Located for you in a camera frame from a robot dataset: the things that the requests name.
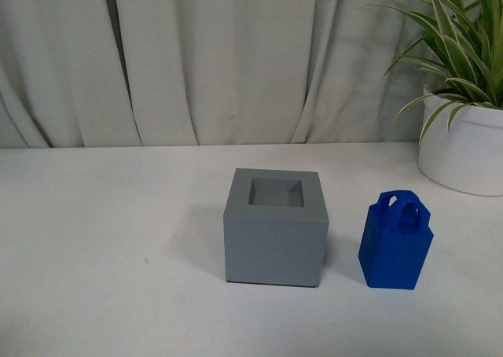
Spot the blue handled part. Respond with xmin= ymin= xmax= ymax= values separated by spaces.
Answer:
xmin=358 ymin=190 xmax=434 ymax=290

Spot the gray cube base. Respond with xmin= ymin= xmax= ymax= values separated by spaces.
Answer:
xmin=223 ymin=168 xmax=329 ymax=287

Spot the white curtain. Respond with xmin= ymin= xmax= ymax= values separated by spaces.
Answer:
xmin=1 ymin=0 xmax=434 ymax=148

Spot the white plant pot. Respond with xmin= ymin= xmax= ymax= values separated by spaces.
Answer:
xmin=418 ymin=84 xmax=502 ymax=197

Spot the green striped plant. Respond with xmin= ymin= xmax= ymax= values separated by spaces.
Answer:
xmin=388 ymin=0 xmax=502 ymax=138

